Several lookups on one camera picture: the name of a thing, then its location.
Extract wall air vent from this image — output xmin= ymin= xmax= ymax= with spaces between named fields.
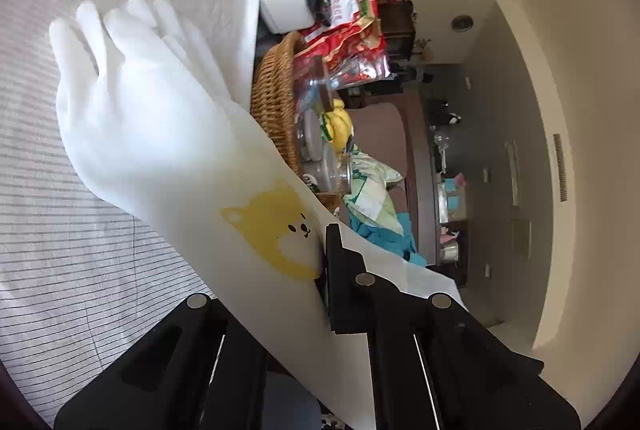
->
xmin=552 ymin=133 xmax=569 ymax=203

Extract white glove with dog print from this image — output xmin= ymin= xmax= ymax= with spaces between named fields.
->
xmin=49 ymin=0 xmax=469 ymax=430

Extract metal kettle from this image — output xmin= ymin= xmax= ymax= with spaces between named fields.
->
xmin=439 ymin=240 xmax=462 ymax=264

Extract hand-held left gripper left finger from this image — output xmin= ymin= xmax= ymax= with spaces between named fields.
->
xmin=54 ymin=294 xmax=271 ymax=430

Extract brown wooden cabinet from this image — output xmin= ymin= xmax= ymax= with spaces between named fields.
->
xmin=350 ymin=92 xmax=453 ymax=271

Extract teal cloth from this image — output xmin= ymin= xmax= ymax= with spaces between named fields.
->
xmin=349 ymin=210 xmax=417 ymax=267

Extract bunch of bananas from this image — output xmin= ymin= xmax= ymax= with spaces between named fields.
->
xmin=325 ymin=100 xmax=354 ymax=151

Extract wicker basket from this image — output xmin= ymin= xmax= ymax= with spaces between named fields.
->
xmin=249 ymin=31 xmax=342 ymax=207

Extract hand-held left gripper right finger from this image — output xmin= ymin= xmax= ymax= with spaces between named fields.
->
xmin=324 ymin=224 xmax=582 ymax=430

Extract pile of red snack bags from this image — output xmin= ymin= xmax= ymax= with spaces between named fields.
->
xmin=299 ymin=0 xmax=389 ymax=81

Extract green white printed bag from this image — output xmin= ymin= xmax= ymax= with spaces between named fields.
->
xmin=344 ymin=150 xmax=404 ymax=237

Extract glass jar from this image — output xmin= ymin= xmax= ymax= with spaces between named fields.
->
xmin=319 ymin=145 xmax=354 ymax=197

